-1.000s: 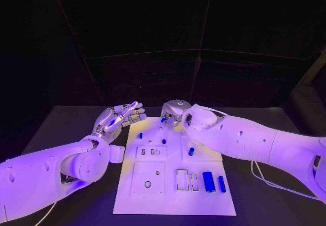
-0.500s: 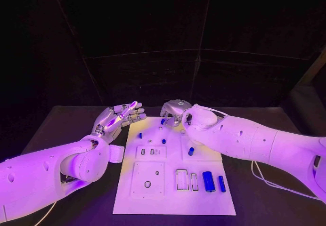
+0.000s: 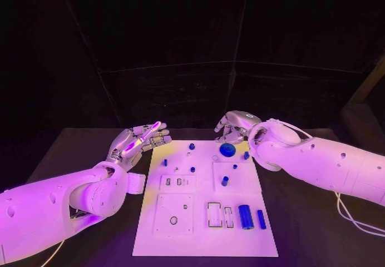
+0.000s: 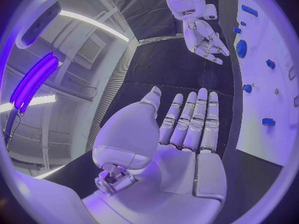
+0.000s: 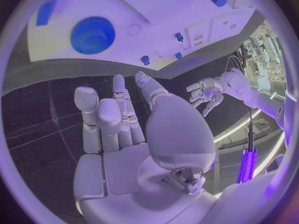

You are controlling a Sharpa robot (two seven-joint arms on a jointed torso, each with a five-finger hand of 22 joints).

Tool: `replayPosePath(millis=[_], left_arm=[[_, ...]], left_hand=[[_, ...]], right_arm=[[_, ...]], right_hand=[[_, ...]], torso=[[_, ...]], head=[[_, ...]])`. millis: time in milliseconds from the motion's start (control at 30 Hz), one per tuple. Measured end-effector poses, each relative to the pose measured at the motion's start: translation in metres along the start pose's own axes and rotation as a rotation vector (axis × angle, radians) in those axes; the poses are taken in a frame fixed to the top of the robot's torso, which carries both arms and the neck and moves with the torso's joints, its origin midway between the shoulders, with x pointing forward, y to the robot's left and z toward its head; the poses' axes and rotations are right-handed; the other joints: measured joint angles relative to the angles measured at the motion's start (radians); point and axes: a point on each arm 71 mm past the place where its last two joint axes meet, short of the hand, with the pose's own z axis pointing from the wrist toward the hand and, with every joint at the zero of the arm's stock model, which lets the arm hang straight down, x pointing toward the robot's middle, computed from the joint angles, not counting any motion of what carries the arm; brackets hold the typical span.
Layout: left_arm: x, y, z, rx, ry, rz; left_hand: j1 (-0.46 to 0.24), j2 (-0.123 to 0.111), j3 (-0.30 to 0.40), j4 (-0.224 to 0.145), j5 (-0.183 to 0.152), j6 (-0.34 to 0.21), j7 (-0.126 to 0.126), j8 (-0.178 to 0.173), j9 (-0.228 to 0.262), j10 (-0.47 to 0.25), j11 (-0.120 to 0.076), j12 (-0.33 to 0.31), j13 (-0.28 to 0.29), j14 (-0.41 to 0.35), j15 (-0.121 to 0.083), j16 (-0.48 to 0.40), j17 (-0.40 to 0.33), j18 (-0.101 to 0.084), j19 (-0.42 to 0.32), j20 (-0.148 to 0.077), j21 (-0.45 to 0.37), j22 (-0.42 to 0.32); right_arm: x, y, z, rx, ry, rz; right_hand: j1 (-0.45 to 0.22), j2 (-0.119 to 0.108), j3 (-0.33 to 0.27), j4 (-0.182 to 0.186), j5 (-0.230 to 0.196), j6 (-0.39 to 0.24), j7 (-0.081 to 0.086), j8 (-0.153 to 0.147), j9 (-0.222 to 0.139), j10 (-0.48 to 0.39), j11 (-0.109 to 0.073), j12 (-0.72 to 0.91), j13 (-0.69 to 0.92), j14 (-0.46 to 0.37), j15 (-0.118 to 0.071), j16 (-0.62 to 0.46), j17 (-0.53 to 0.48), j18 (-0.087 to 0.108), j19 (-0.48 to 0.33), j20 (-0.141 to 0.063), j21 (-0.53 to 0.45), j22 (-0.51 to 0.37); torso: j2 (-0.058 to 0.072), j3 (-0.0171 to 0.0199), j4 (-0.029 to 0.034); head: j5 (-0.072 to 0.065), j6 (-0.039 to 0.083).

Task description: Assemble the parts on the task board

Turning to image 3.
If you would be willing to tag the thick long blue cylinder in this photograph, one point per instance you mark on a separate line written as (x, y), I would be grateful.
(245, 217)

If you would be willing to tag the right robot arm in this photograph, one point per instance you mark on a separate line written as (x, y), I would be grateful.
(319, 162)

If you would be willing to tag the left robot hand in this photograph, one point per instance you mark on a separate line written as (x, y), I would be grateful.
(131, 139)

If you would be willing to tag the tall blue peg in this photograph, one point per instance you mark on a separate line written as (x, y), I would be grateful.
(225, 180)

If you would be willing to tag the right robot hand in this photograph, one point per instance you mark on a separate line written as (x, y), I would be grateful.
(236, 125)

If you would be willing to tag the blue gear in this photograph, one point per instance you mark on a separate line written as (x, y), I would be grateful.
(228, 149)

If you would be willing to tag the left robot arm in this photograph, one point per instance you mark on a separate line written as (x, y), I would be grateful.
(39, 210)

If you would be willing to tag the thin long blue cylinder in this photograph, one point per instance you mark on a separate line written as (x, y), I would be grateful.
(261, 219)

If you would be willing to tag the white task board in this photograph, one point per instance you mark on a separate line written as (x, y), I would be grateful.
(203, 200)

